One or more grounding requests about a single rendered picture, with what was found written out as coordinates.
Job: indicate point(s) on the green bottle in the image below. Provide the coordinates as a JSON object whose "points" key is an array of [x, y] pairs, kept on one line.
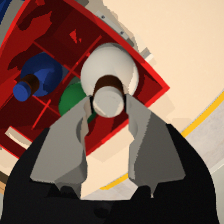
{"points": [[72, 94]]}

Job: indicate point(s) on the dark blue bottle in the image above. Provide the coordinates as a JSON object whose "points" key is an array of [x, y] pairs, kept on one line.
{"points": [[40, 74]]}

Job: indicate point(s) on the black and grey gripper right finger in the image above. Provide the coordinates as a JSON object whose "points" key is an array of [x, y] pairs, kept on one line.
{"points": [[160, 157]]}

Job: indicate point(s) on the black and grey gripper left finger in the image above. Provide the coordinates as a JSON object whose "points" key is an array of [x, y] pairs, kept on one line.
{"points": [[54, 159]]}

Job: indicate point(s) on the red plastic bottle crate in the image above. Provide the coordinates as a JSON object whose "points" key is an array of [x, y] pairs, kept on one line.
{"points": [[65, 33]]}

